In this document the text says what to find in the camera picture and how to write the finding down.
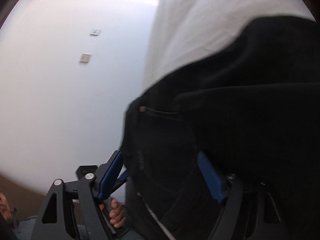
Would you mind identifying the bed with white sheet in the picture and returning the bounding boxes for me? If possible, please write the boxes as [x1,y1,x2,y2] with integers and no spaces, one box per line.
[142,0,315,88]

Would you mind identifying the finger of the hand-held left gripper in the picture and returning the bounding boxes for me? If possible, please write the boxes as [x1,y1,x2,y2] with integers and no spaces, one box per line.
[110,169,130,198]

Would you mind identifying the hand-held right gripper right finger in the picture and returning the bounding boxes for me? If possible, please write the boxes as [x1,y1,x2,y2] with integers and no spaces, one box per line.
[197,151,283,240]

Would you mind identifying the black denim pants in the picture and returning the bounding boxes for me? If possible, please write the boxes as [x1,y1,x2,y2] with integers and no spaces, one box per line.
[119,16,320,240]

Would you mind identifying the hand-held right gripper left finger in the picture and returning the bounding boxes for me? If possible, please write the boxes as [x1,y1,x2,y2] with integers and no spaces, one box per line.
[31,151,125,240]

